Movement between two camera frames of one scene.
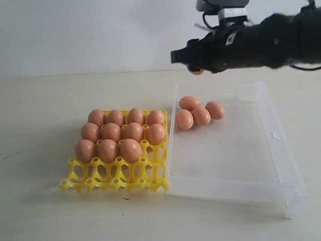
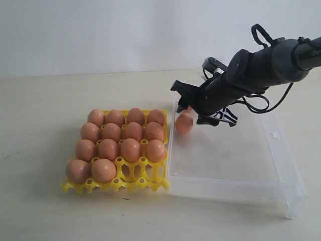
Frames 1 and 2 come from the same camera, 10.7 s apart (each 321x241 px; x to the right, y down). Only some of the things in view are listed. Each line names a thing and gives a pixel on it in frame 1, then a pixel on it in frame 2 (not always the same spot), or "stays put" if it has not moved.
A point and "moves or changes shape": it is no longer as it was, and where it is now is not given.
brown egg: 108,150 stays put
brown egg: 116,116 stays put
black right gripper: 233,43 -> 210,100
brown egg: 85,150 stays put
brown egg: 111,131 stays put
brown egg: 198,72 -> 77,171
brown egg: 97,116 stays put
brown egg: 135,115 stays put
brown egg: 92,131 stays put
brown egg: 216,110 moves or changes shape
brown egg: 156,116 stays put
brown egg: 201,116 moves or changes shape
